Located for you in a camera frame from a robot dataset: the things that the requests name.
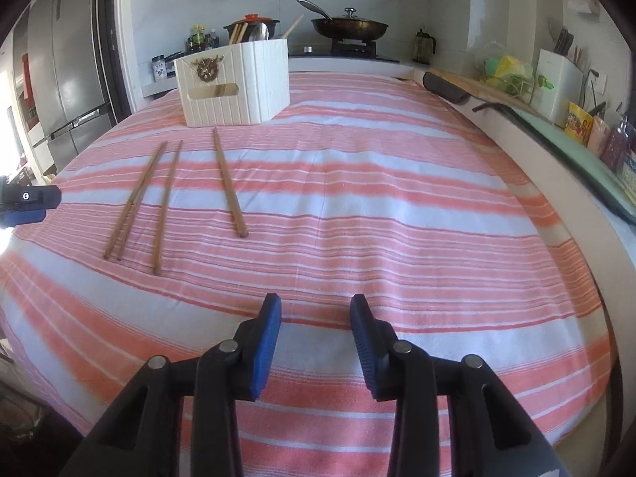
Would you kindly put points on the white knife block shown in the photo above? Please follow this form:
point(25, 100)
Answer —
point(559, 87)

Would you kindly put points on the dark french press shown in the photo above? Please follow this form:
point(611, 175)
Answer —
point(424, 47)

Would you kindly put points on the black wok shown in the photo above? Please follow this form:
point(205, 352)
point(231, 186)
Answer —
point(348, 30)

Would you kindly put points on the oil bottle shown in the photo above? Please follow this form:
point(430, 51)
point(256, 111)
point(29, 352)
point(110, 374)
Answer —
point(197, 39)

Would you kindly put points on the metal spoon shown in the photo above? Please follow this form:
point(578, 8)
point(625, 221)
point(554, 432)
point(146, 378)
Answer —
point(258, 33)

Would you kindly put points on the pink cup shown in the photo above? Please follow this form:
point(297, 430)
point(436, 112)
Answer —
point(597, 134)

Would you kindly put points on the dark rounded object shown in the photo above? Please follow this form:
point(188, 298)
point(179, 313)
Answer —
point(444, 88)

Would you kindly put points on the clear plastic bottle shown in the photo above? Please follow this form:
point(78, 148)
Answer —
point(618, 144)

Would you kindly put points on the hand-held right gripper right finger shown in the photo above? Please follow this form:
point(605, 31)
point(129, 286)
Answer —
point(367, 348)

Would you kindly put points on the row of spice jars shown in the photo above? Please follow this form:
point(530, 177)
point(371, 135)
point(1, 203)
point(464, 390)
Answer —
point(175, 62)

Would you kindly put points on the pink striped tablecloth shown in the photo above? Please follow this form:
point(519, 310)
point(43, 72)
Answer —
point(348, 208)

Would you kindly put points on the yellow printed cup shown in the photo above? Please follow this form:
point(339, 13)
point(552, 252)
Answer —
point(579, 121)

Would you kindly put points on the white ribbed utensil holder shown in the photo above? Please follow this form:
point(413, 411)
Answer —
point(228, 104)

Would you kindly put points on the dark sauce bottle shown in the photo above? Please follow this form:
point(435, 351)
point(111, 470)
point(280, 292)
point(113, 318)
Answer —
point(212, 39)

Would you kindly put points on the red hanging cloth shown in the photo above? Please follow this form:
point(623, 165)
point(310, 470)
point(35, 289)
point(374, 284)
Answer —
point(26, 74)

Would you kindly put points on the wooden cutting board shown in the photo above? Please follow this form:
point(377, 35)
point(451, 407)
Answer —
point(497, 92)

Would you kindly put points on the black gas cooktop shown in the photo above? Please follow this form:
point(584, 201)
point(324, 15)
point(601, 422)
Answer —
point(348, 52)

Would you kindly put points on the glass wok lid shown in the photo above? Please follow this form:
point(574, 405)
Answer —
point(350, 16)

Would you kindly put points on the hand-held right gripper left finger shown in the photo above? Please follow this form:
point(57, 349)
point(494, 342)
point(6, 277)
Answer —
point(266, 348)

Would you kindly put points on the yellow green plastic bag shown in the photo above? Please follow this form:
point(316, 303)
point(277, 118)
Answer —
point(507, 69)

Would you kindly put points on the wall socket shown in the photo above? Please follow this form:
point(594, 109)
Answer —
point(597, 83)

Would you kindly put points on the clay pot with red lid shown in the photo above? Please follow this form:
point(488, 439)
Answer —
point(271, 27)

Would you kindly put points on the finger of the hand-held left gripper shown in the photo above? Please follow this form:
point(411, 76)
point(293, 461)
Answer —
point(30, 216)

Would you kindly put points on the spice jar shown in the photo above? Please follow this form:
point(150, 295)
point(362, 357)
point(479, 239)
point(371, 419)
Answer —
point(160, 68)

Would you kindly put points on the grey refrigerator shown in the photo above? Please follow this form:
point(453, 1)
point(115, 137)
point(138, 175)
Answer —
point(69, 59)

